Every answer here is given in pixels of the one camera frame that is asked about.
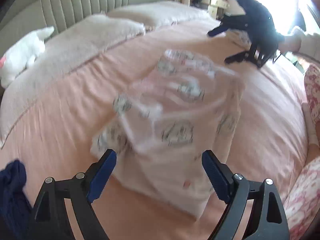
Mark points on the person's bare leg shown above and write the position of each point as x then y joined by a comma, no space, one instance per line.
315,152

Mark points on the person's pink print pajama trousers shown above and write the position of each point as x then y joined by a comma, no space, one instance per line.
302,200

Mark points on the cartoon print pajama pants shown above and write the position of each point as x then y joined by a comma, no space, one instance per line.
175,142

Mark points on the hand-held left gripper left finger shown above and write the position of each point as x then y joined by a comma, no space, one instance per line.
102,177

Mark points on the navy blue garment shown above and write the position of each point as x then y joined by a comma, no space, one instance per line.
12,192

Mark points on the folded cartoon print garment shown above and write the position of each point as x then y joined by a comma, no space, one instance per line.
241,37

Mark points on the pale checked pillow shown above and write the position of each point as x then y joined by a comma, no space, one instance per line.
162,12
75,47

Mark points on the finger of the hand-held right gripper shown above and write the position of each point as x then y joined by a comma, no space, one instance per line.
225,27
240,57

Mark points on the white dressing table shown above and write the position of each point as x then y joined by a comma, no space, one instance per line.
215,2

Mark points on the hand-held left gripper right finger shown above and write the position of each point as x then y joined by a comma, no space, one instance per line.
216,175

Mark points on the grey padded headboard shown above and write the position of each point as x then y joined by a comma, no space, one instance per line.
82,2

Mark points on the large white plush toy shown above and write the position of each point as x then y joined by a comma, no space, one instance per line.
22,55

